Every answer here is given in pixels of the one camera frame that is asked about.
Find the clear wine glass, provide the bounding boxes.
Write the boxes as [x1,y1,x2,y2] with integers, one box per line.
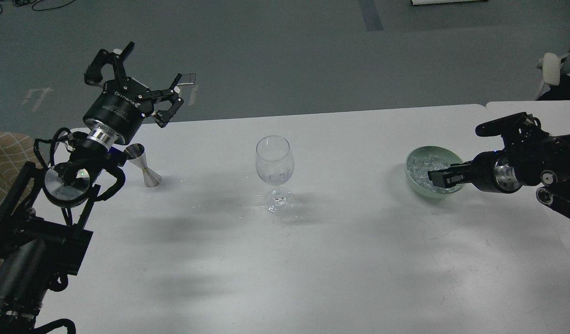
[255,135,294,214]

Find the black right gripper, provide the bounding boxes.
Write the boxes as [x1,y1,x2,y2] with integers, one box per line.
[427,151,522,193]

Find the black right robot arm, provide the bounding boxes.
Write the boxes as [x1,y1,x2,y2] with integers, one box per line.
[427,135,570,219]

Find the black floor cable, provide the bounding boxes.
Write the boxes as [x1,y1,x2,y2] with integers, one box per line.
[0,0,77,19]

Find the green bowl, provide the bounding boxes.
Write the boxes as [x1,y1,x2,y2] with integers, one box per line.
[405,146,466,199]

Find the clear ice cubes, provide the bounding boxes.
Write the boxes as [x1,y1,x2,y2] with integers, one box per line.
[408,151,462,193]

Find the metal floor plate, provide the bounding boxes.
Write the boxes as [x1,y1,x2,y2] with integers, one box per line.
[176,73,197,86]

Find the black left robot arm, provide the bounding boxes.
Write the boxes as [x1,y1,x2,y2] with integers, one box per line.
[0,42,184,334]

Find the steel cocktail jigger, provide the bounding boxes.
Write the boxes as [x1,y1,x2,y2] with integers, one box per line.
[124,143,162,188]

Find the checkered brown cushion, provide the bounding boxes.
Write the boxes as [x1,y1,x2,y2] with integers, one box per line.
[0,131,46,274]

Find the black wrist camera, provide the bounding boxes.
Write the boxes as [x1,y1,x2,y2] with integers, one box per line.
[475,112,546,148]

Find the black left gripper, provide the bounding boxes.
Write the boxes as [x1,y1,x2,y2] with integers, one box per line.
[82,41,185,144]

